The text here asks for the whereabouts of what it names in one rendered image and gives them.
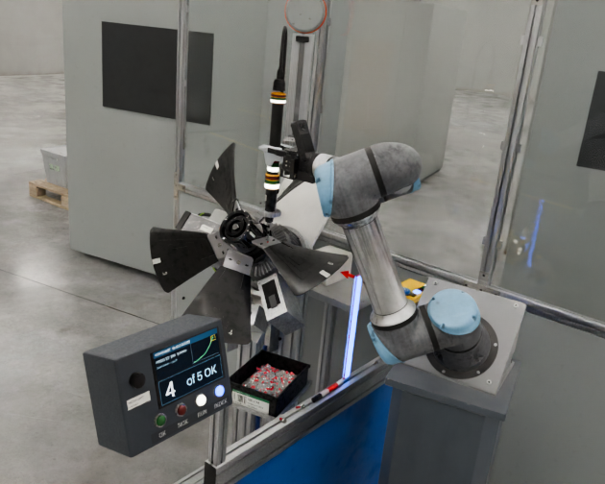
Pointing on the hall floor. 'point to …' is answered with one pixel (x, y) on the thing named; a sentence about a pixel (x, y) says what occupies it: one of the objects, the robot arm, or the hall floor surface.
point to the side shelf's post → (326, 347)
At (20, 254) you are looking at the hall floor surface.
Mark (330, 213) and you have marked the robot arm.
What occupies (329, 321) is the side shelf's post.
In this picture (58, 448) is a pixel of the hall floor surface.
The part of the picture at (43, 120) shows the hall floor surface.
